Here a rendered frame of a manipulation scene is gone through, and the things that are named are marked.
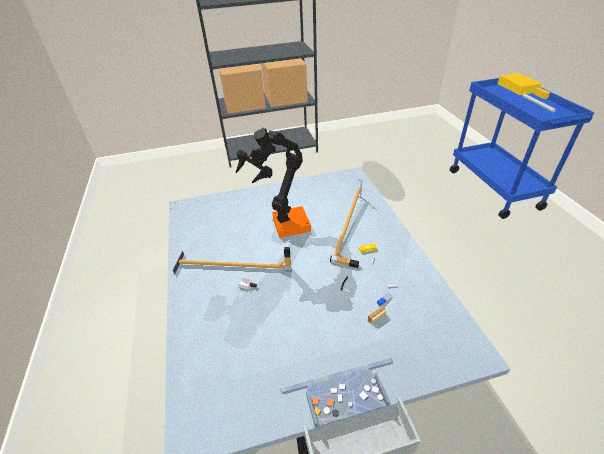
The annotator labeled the yellow rectangular block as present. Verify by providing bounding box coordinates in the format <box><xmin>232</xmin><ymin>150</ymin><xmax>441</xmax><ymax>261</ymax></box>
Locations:
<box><xmin>359</xmin><ymin>243</ymin><xmax>377</xmax><ymax>253</ymax></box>

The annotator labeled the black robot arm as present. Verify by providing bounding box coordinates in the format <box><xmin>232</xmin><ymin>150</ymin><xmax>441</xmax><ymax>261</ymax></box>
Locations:
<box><xmin>250</xmin><ymin>128</ymin><xmax>303</xmax><ymax>223</ymax></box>

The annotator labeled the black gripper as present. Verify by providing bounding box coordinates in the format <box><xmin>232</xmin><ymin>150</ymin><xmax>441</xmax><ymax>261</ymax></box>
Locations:
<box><xmin>236</xmin><ymin>149</ymin><xmax>273</xmax><ymax>183</ymax></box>

